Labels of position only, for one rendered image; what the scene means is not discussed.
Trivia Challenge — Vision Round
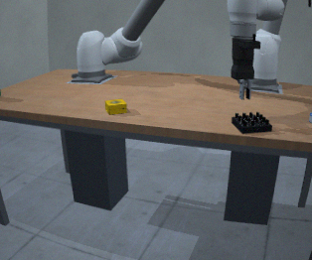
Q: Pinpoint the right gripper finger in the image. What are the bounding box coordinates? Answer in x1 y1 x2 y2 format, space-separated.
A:
245 79 252 99
236 79 244 100

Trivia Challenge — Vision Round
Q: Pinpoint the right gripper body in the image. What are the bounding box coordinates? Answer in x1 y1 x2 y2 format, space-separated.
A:
230 21 260 79

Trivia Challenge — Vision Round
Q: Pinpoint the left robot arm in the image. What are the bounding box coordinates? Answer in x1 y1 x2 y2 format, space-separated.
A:
251 12 284 92

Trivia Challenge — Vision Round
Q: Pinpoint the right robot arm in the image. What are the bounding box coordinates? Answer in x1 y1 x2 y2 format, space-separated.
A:
72 0 284 83

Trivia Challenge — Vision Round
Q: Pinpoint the black knob panel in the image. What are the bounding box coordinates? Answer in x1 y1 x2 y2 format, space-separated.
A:
232 112 272 134

